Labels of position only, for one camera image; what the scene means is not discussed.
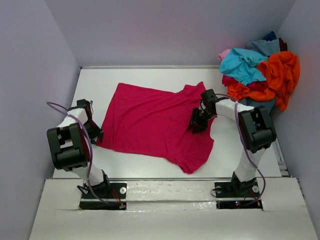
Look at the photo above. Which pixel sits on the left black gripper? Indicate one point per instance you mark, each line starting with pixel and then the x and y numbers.
pixel 94 130

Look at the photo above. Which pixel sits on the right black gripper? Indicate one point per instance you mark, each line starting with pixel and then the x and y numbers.
pixel 198 120

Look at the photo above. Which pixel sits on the magenta t-shirt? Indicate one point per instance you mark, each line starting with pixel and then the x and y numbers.
pixel 154 122

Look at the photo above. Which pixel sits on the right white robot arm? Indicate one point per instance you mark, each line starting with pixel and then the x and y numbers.
pixel 257 133

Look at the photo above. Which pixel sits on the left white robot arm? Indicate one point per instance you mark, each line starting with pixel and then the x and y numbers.
pixel 71 147

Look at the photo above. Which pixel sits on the pink t-shirt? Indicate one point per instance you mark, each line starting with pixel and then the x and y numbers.
pixel 223 54

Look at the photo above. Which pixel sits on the cyan t-shirt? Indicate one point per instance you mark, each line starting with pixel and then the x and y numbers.
pixel 241 64

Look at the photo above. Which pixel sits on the red t-shirt in pile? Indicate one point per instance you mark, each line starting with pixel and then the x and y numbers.
pixel 258 86

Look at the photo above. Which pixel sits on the slate blue t-shirt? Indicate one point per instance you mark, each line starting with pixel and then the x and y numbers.
pixel 269 104

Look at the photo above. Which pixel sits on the orange t-shirt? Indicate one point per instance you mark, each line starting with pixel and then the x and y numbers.
pixel 282 72

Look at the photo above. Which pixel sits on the grey-blue t-shirt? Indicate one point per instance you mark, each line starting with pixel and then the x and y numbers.
pixel 264 47

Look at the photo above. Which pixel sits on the dark blue t-shirt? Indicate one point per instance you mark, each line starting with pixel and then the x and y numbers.
pixel 270 36

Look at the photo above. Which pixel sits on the maroon t-shirt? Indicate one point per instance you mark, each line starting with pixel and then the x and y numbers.
pixel 282 45

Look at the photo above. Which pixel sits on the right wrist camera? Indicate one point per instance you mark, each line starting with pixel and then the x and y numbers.
pixel 209 100

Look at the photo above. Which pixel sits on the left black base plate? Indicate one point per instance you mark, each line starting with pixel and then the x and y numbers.
pixel 113 198

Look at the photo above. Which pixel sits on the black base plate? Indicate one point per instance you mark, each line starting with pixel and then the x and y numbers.
pixel 229 197
pixel 113 198

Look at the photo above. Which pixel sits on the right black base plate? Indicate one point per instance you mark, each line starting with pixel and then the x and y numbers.
pixel 229 197

